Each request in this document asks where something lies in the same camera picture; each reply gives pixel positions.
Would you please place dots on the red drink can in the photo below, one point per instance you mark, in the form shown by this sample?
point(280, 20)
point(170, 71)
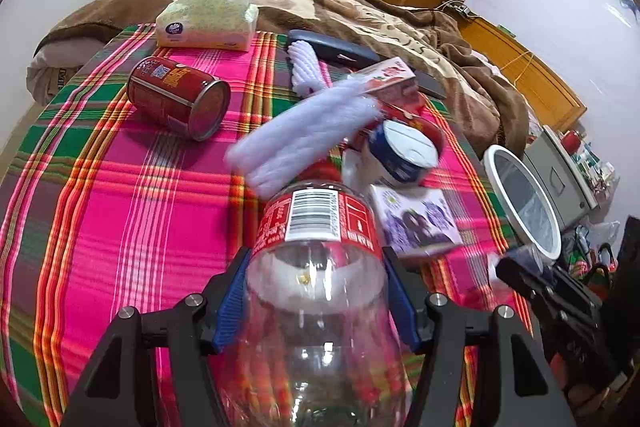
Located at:
point(179, 99)

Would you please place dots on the dark blue glasses case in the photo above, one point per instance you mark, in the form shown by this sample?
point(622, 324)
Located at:
point(340, 49)

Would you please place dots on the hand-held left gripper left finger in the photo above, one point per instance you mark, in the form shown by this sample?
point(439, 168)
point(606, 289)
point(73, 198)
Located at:
point(232, 302)

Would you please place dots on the wooden headboard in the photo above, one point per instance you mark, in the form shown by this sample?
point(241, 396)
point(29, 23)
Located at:
point(540, 82)

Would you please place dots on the white foam net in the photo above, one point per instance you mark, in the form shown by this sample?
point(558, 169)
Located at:
point(306, 67)

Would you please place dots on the purple printed box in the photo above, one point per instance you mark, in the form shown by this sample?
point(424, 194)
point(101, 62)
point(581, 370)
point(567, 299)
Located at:
point(420, 217)

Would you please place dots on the black flat board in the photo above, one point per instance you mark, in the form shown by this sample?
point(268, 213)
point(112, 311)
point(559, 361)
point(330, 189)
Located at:
point(430, 84)

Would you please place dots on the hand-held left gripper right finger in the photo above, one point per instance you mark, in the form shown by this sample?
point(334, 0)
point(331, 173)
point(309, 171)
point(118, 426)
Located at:
point(400, 302)

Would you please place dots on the clear plastic bottle red label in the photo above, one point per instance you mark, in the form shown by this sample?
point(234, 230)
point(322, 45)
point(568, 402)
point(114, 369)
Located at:
point(310, 217)

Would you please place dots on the red cup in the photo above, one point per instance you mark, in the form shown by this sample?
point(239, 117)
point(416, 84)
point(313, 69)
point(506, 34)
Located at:
point(571, 140)

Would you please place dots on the grey metal cabinet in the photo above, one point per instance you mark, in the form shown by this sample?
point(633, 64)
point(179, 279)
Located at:
point(555, 172)

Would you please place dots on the blue white yogurt cup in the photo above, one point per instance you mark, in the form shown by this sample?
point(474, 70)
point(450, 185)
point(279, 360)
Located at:
point(400, 157)

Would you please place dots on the lavender foam net sleeve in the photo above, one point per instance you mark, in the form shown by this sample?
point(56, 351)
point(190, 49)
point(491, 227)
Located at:
point(300, 132)

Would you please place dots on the strawberry print carton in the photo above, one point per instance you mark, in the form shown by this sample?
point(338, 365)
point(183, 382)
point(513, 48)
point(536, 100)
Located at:
point(395, 74)

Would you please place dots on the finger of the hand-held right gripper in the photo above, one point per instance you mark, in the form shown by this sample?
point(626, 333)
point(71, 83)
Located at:
point(520, 277)

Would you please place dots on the yellow patterned tissue pack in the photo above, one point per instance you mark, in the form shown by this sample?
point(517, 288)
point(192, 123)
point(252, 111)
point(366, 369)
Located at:
point(205, 22)

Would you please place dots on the power strip with plugs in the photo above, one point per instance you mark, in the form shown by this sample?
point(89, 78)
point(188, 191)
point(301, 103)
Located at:
point(457, 8)

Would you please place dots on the brown beige fleece blanket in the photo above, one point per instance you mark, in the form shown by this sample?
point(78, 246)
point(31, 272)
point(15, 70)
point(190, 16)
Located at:
point(350, 12)

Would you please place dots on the white rimmed trash bin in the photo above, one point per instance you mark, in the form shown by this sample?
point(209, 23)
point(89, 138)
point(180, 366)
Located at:
point(525, 207)

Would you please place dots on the pink plaid cloth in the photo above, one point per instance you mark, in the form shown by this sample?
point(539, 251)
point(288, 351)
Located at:
point(125, 207)

